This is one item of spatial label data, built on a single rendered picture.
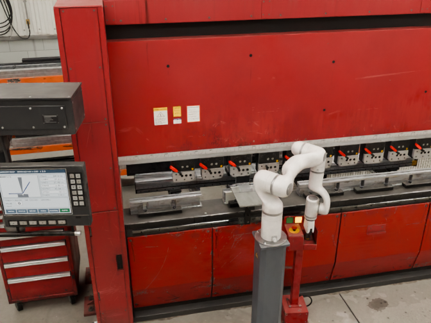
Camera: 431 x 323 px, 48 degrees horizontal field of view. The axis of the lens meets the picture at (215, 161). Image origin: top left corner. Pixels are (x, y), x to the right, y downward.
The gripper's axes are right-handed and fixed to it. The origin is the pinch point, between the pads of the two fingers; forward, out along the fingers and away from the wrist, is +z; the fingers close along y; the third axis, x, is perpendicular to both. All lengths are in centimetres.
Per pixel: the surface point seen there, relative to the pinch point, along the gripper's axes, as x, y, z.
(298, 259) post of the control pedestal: -5.4, 2.6, 19.2
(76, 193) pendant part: -140, 47, -75
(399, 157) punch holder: 75, -42, -35
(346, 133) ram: 31, -39, -58
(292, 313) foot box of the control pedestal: -8, 14, 61
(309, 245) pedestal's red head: -0.3, 6.5, 3.3
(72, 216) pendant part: -144, 48, -61
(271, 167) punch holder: -23, -30, -38
